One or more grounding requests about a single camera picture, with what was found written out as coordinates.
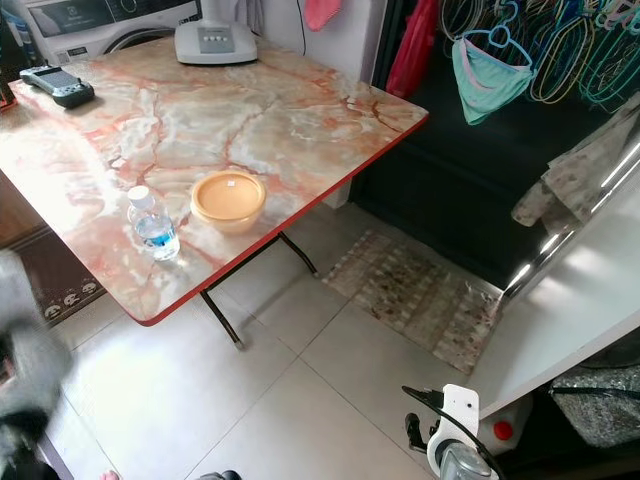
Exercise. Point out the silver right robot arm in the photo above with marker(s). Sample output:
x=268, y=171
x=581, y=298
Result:
x=460, y=463

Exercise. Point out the white bottle red cap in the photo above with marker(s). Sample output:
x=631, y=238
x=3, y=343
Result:
x=503, y=431

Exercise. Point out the silver bubble foil sheet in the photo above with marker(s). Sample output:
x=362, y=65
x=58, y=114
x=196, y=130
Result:
x=600, y=400

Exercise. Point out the white refrigerator cabinet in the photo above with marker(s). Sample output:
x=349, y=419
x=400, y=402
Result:
x=570, y=320

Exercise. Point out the dark brown door mat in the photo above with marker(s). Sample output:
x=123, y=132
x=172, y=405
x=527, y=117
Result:
x=60, y=275

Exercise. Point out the orange lidded plastic bowl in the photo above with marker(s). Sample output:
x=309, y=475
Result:
x=228, y=200

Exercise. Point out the floral patterned cloth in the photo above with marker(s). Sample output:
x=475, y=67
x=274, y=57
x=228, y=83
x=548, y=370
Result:
x=575, y=170

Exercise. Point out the clear water bottle blue label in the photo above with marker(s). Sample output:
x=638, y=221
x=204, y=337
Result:
x=154, y=225

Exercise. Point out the teal underwear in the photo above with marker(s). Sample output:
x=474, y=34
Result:
x=490, y=80

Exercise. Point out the marble top folding table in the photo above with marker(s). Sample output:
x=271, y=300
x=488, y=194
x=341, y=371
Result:
x=240, y=115

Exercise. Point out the yellow green clothes hanger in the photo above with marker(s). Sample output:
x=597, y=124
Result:
x=563, y=92

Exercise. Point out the red cloth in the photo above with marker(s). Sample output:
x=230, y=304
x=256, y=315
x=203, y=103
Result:
x=413, y=50

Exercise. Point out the teal clothes hanger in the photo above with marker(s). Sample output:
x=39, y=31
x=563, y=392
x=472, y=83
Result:
x=618, y=88

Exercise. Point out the blue plastic clothes hanger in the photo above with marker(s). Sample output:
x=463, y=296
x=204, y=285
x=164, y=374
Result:
x=502, y=38

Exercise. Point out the grey black handheld controller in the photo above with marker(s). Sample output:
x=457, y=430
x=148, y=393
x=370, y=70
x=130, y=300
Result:
x=57, y=86

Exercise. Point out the pink cloth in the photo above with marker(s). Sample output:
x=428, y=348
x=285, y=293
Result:
x=322, y=11

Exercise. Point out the white fan base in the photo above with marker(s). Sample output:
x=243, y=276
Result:
x=216, y=42

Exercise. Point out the white washing machine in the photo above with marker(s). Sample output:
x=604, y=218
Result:
x=105, y=20

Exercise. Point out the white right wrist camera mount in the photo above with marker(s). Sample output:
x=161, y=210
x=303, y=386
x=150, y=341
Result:
x=458, y=412

